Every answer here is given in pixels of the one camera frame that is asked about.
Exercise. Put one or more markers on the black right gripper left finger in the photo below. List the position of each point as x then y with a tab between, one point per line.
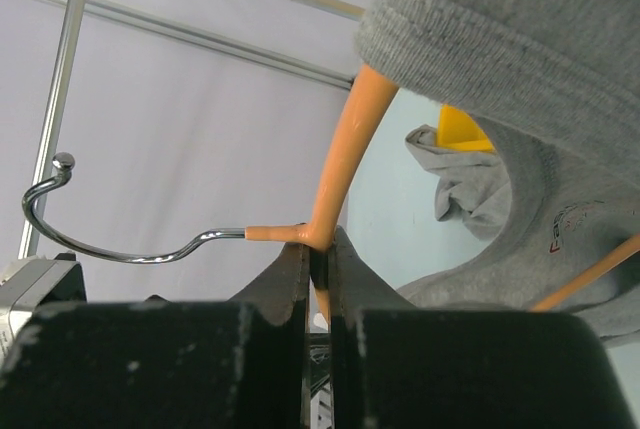
239	363

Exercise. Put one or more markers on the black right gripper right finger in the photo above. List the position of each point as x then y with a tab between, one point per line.
394	365

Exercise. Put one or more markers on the orange wire hanger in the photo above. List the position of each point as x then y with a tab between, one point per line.
367	103

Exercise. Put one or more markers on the grey tank top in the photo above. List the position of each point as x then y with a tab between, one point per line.
555	86

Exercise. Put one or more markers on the yellow plastic tray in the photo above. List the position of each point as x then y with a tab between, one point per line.
457	131

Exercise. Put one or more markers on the white clothes rack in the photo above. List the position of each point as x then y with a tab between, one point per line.
53	169

